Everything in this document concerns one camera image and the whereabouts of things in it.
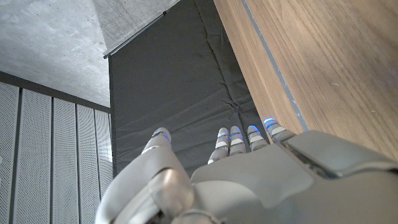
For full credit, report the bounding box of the wooden table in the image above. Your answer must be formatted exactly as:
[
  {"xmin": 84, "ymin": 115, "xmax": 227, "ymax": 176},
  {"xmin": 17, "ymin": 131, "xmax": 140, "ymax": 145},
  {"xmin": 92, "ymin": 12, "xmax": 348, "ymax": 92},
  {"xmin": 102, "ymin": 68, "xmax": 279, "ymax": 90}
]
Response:
[{"xmin": 241, "ymin": 0, "xmax": 310, "ymax": 132}]

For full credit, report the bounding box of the black fabric curtain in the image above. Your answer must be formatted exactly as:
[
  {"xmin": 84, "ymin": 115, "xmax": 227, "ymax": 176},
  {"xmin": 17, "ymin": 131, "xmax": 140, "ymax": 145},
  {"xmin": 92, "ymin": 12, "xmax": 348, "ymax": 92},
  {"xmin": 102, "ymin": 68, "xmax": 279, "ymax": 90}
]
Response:
[{"xmin": 107, "ymin": 0, "xmax": 274, "ymax": 178}]

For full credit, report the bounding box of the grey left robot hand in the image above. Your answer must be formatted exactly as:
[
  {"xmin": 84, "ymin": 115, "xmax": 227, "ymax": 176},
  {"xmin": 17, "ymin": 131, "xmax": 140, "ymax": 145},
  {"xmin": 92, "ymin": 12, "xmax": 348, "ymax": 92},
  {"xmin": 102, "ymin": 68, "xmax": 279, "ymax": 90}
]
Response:
[{"xmin": 95, "ymin": 117, "xmax": 398, "ymax": 224}]

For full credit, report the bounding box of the metal curtain rod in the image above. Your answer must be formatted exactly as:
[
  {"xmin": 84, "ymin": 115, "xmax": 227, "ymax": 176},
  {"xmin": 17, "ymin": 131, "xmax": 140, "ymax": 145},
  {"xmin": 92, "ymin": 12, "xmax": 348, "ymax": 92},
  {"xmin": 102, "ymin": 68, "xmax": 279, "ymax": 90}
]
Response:
[{"xmin": 103, "ymin": 11, "xmax": 168, "ymax": 60}]

